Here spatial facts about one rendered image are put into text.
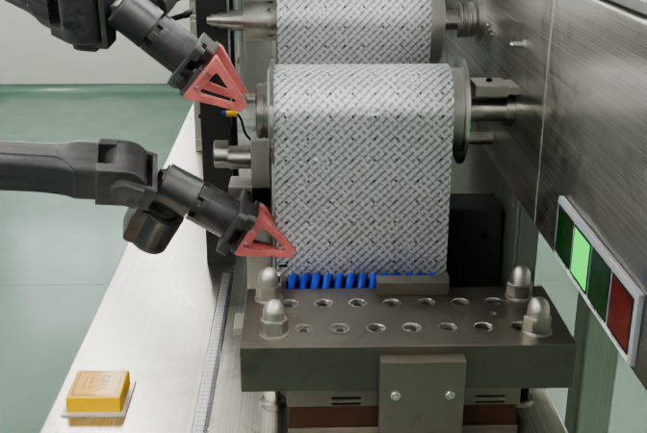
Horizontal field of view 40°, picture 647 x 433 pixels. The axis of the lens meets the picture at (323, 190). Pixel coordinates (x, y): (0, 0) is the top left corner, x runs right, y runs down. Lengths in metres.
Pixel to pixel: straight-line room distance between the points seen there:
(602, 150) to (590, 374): 0.70
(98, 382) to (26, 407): 1.76
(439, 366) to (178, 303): 0.55
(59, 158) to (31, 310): 2.44
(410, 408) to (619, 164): 0.41
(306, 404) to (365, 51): 0.56
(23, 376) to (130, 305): 1.70
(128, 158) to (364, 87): 0.32
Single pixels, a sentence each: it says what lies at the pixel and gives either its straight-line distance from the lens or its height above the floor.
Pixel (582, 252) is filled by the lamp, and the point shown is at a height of 1.20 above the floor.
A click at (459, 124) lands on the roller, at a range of 1.20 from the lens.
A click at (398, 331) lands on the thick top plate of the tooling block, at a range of 1.11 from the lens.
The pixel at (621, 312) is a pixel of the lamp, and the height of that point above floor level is 1.19.
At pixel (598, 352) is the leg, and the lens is 1.54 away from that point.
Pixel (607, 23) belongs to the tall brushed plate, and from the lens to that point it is 0.91.
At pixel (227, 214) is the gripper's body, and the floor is 1.13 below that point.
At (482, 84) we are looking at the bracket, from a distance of 1.23.
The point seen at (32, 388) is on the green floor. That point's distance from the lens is 3.09.
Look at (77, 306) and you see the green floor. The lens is 3.57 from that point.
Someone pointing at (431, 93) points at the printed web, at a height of 1.29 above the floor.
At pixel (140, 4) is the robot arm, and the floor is 1.40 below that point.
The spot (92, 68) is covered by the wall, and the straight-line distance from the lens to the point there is 7.01.
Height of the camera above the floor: 1.56
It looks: 19 degrees down
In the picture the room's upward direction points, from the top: straight up
